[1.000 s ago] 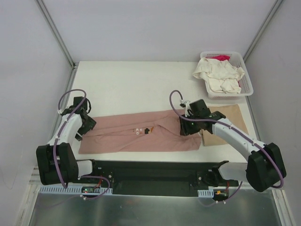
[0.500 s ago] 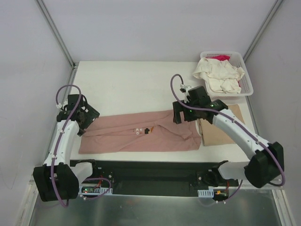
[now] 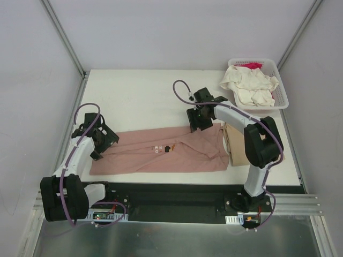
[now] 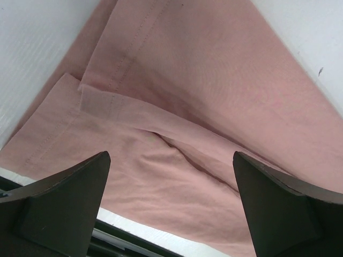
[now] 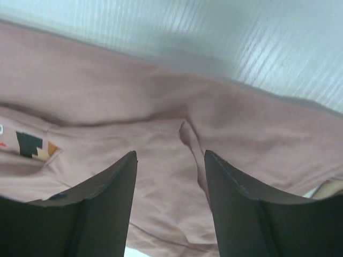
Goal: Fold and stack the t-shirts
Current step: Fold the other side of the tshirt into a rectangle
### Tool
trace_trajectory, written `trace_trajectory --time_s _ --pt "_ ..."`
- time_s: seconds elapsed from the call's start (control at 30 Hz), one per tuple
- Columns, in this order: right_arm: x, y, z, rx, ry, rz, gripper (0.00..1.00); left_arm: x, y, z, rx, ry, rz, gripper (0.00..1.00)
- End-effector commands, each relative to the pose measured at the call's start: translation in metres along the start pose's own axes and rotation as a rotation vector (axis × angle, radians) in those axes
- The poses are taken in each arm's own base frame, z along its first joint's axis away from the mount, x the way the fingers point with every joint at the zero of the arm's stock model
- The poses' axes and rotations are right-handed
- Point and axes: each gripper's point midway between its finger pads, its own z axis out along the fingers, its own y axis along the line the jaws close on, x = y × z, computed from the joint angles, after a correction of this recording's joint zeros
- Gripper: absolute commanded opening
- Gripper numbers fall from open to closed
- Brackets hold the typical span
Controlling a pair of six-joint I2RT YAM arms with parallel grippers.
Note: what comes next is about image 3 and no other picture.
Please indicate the aluminium front rail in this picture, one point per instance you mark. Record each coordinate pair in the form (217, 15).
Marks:
(294, 203)

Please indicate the white plastic laundry basket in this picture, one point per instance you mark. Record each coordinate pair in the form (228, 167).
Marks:
(269, 68)

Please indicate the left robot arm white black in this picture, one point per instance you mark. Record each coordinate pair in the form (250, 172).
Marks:
(64, 196)

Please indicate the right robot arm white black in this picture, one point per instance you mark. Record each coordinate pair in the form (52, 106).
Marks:
(254, 188)

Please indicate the left white cable duct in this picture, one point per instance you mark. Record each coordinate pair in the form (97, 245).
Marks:
(103, 216)

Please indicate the cream crumpled t shirt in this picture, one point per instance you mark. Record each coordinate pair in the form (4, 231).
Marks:
(252, 87)

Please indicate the folded beige t shirt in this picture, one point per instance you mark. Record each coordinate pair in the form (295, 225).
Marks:
(235, 150)

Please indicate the pink printed t shirt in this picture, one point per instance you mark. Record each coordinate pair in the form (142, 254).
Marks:
(160, 150)

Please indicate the right white cable duct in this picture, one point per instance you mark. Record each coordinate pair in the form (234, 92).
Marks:
(234, 220)

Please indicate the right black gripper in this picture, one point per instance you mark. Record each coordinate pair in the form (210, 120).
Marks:
(200, 122)

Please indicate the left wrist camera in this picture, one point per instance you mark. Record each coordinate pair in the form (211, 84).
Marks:
(89, 119)

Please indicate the magenta t shirt in basket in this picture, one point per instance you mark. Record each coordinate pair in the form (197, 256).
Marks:
(251, 66)

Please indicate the left aluminium frame post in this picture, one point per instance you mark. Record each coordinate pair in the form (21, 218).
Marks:
(47, 6)

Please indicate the aluminium frame post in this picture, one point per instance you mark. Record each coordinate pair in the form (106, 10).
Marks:
(47, 6)
(314, 7)

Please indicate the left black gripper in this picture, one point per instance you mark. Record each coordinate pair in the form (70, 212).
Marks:
(106, 140)

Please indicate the right aluminium frame post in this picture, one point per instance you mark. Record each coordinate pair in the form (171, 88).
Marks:
(314, 7)

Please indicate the white cable duct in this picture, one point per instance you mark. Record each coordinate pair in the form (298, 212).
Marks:
(234, 220)
(103, 216)

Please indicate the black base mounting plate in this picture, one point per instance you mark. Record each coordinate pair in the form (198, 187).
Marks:
(203, 217)

